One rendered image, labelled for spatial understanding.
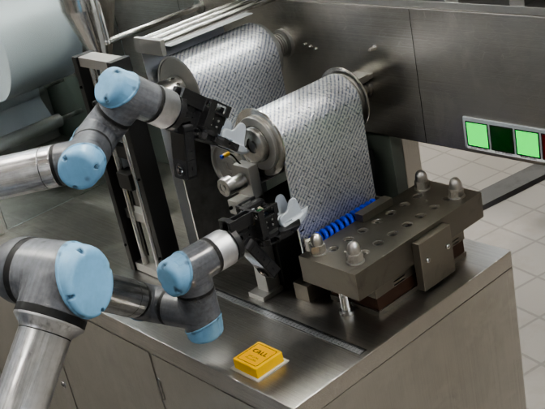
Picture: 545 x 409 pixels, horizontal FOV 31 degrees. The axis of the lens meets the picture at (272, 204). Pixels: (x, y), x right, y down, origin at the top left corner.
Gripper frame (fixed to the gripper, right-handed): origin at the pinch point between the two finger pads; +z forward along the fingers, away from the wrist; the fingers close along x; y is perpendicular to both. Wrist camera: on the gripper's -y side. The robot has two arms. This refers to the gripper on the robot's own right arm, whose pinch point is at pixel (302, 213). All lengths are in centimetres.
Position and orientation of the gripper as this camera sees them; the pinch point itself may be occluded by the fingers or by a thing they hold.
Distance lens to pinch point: 205.7
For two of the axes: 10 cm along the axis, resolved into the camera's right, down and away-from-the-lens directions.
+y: -1.9, -8.9, -4.1
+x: -6.6, -1.9, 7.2
